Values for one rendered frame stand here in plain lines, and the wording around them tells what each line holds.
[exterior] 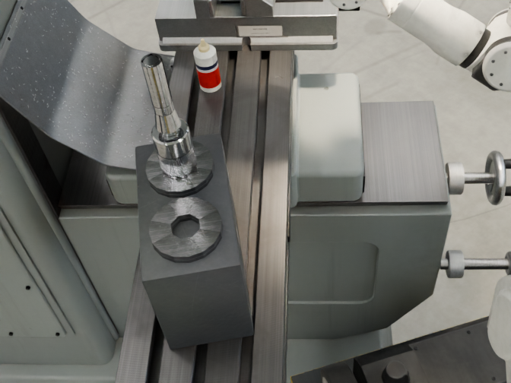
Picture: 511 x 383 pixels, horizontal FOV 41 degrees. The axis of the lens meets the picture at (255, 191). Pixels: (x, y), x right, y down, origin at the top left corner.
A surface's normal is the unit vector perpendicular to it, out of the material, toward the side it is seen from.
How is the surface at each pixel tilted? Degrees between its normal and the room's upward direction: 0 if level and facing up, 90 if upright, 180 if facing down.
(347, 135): 0
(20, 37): 63
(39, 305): 89
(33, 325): 89
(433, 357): 0
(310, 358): 0
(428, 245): 90
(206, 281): 90
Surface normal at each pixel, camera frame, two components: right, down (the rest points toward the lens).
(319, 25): -0.09, 0.79
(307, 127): -0.08, -0.62
